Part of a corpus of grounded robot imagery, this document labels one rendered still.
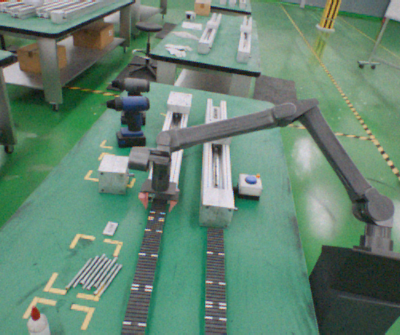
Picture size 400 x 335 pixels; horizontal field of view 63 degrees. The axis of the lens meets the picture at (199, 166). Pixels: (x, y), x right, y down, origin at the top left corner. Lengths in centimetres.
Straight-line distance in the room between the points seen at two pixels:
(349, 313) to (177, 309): 52
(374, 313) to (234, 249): 44
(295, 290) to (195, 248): 31
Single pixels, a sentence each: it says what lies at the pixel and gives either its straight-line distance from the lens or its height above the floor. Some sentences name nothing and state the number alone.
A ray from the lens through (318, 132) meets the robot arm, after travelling 107.
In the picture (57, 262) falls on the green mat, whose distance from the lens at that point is 100.
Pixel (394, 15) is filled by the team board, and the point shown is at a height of 100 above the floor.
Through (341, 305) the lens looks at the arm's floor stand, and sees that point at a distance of 111.
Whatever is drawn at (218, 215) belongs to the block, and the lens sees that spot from 106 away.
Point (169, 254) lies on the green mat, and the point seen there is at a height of 78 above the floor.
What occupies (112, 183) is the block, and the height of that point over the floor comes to 83.
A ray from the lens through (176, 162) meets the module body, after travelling 122.
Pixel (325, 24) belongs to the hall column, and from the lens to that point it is 1117.
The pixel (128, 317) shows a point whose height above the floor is 81.
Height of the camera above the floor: 154
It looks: 34 degrees down
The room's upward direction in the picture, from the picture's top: 9 degrees clockwise
